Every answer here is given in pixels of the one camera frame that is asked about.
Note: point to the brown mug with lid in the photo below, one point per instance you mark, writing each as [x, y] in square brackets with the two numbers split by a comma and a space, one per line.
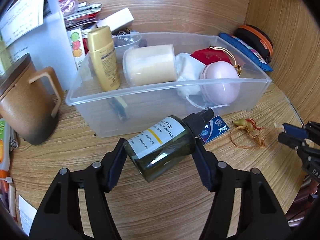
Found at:
[30, 100]

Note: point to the stack of booklets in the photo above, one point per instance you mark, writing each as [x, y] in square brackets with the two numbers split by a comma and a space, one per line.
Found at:
[85, 14]

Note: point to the cream candle jar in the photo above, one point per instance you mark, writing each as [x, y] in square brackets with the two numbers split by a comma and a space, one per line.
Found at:
[149, 65]

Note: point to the pink round box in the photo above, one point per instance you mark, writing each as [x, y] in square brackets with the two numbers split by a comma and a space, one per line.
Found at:
[221, 82]

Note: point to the gold lotion bottle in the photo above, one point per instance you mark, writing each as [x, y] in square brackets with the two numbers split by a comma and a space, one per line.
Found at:
[103, 56]

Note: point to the sticker sheet with characters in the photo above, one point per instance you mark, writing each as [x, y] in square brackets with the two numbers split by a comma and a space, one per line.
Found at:
[77, 46]

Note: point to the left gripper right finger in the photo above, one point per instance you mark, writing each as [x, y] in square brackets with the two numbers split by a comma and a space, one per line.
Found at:
[261, 215]

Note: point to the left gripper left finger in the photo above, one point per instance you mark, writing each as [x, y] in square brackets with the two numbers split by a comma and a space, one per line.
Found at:
[58, 216]

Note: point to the gourd charm with cord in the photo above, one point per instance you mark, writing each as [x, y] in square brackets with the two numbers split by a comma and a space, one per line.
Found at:
[257, 134]

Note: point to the small green patterned eraser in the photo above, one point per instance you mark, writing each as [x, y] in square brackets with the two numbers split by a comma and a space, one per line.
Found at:
[120, 107]

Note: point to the red drawstring pouch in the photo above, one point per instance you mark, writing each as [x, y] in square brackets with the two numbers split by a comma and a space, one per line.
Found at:
[215, 54]

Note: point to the white paper sheet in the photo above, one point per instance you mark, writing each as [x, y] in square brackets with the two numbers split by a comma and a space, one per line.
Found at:
[22, 17]

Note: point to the white file holder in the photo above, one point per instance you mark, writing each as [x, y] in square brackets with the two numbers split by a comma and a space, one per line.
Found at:
[48, 46]

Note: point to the blue colourful pouch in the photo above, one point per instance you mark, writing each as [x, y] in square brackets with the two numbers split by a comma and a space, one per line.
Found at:
[247, 50]

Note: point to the white cloth pouch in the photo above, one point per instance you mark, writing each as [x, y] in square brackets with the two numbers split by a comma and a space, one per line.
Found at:
[190, 68]

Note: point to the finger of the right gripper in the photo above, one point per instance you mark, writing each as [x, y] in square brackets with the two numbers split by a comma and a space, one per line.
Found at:
[292, 142]
[294, 131]

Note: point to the pink item in bag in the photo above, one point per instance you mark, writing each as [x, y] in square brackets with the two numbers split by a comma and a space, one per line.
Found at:
[68, 7]

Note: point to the clear plastic storage bin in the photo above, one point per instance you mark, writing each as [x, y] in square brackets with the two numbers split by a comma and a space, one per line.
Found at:
[148, 104]

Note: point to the orange white tube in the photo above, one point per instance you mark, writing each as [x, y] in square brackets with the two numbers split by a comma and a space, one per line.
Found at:
[4, 146]

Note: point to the white rectangular box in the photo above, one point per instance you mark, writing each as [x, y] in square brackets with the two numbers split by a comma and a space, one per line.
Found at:
[117, 21]

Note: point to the blue Max staples box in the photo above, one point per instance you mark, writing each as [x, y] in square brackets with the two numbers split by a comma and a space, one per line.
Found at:
[213, 129]

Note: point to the black orange zip case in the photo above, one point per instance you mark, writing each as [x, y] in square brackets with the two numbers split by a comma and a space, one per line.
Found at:
[257, 39]

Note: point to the dark green pump bottle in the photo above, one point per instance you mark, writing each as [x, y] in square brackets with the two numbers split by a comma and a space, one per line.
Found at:
[163, 145]

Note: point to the glass bowl of trinkets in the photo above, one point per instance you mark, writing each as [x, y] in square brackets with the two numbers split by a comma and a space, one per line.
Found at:
[125, 39]

